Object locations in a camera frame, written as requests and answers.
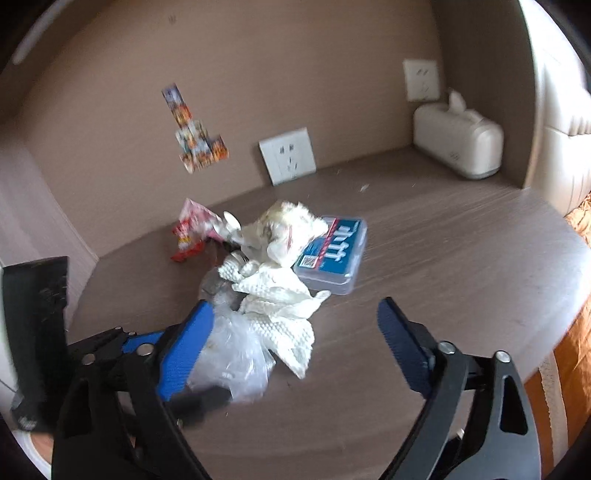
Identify clear plastic bag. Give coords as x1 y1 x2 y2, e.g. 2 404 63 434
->
186 305 276 403

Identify white tissue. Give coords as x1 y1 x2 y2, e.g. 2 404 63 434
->
217 252 331 379

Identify white wall socket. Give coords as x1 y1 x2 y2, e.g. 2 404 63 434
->
403 59 441 102
259 128 317 186

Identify white wall socket centre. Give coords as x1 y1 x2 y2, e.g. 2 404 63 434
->
259 128 317 186

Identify person left hand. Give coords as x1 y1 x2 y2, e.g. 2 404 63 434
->
30 432 54 464

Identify white lace bed sheet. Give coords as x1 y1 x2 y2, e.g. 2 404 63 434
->
539 353 569 465

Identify white padded headboard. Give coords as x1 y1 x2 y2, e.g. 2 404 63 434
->
520 1 590 216

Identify red white snack wrapper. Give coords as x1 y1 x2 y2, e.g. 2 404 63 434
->
171 198 223 263

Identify colourful wall stickers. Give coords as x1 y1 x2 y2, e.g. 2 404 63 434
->
161 84 229 174

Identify orange bed cover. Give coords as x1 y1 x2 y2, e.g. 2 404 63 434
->
523 193 591 478

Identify white paper ball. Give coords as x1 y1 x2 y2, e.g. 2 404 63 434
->
228 201 329 268

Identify white wall socket right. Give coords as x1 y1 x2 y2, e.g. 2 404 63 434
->
403 59 441 102

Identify blue label clear plastic box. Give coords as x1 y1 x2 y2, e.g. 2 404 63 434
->
293 216 368 296

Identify white tissue box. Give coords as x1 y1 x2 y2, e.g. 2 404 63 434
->
414 90 504 180

